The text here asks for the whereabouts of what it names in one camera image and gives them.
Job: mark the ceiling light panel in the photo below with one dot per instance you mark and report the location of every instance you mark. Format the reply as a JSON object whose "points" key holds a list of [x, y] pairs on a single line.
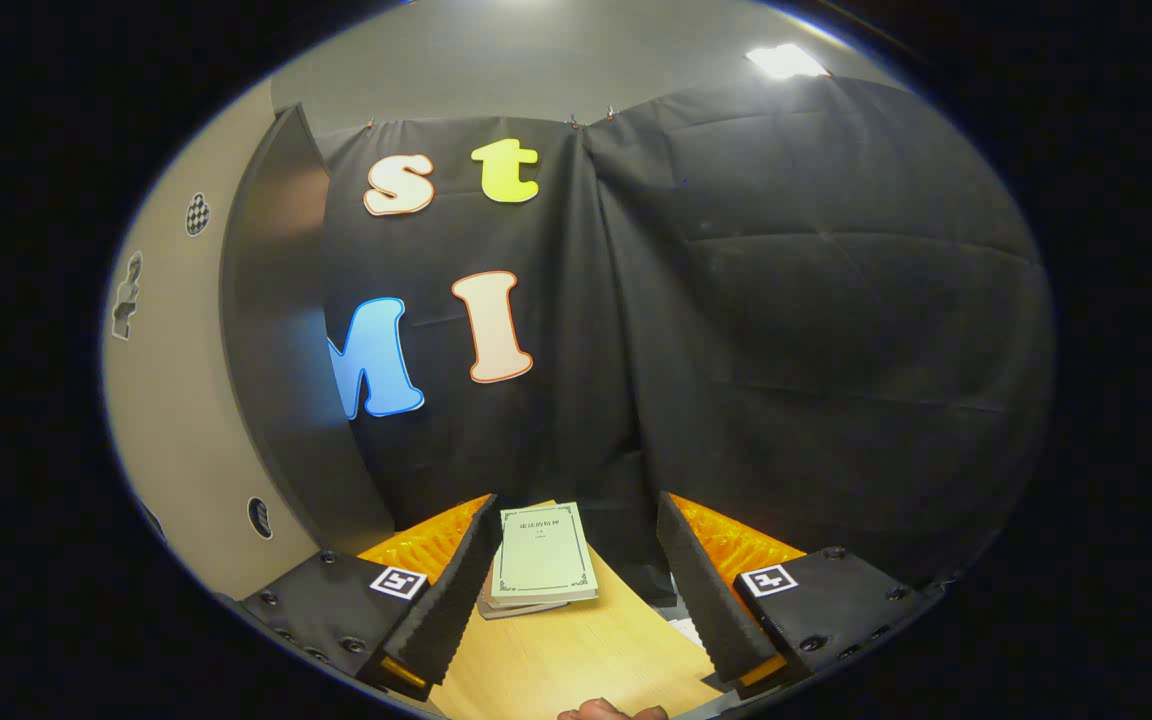
{"points": [[786, 60]]}

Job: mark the beige cabinet door with stickers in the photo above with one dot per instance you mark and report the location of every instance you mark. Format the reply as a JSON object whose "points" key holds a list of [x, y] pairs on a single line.
{"points": [[171, 400]]}

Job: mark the brown book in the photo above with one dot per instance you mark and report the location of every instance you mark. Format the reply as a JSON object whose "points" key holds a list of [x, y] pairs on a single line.
{"points": [[506, 608]]}

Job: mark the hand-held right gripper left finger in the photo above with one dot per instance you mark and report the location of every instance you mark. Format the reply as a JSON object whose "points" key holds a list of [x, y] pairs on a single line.
{"points": [[451, 600]]}

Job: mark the black backdrop cloth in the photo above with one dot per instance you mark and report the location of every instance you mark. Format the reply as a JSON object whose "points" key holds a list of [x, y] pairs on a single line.
{"points": [[786, 350]]}

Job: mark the pale green book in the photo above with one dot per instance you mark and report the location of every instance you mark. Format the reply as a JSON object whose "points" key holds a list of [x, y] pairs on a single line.
{"points": [[544, 555]]}

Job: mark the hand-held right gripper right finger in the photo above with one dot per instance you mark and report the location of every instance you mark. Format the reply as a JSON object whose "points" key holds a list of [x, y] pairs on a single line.
{"points": [[706, 610]]}

